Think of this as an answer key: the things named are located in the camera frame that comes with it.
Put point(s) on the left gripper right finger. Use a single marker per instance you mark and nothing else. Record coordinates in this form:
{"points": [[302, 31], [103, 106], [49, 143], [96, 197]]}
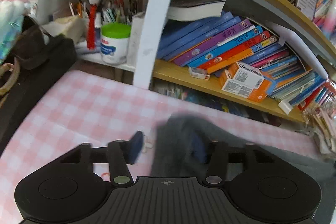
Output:
{"points": [[218, 155]]}

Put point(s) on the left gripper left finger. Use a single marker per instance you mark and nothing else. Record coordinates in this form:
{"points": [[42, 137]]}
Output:
{"points": [[117, 154]]}

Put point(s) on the grey fleece pants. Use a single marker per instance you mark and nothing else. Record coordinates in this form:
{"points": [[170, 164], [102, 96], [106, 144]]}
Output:
{"points": [[185, 143]]}

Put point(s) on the pink checkered table cloth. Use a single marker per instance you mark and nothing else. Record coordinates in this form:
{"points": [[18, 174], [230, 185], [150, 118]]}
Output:
{"points": [[83, 108]]}

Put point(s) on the orange white medicine box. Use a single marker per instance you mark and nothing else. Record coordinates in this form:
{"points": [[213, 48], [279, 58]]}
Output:
{"points": [[245, 81]]}

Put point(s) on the white power adapter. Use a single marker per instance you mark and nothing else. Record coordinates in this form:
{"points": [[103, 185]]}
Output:
{"points": [[285, 106]]}

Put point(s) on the small red white box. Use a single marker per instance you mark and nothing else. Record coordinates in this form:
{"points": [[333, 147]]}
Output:
{"points": [[199, 73]]}

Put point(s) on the row of leaning books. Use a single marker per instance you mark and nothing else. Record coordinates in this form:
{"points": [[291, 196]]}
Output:
{"points": [[213, 44]]}

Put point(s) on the white tub green lid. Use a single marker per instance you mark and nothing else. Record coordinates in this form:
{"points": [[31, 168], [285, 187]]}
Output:
{"points": [[114, 43]]}

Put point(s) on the black box case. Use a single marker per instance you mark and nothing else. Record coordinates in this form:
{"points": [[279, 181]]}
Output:
{"points": [[32, 85]]}

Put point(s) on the dark brown hat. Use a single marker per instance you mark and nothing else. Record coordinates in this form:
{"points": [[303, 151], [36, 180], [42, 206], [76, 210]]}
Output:
{"points": [[32, 46]]}

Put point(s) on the pens in holder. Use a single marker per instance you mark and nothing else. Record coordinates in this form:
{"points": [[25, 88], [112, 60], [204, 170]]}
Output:
{"points": [[111, 11]]}

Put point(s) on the thick white paperback book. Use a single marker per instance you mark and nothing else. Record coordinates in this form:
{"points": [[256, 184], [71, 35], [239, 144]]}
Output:
{"points": [[195, 10]]}

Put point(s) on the red tassel ornament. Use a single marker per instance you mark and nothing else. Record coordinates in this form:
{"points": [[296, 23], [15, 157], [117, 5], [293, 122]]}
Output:
{"points": [[91, 26]]}

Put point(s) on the wooden book shelf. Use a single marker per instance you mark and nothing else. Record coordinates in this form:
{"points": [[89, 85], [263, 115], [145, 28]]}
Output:
{"points": [[279, 12]]}

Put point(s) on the iridescent wrapped plush bundle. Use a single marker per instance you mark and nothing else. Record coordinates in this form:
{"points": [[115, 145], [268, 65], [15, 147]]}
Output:
{"points": [[12, 16]]}

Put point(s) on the white shelf post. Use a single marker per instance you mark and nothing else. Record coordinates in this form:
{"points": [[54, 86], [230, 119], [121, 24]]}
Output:
{"points": [[153, 25]]}

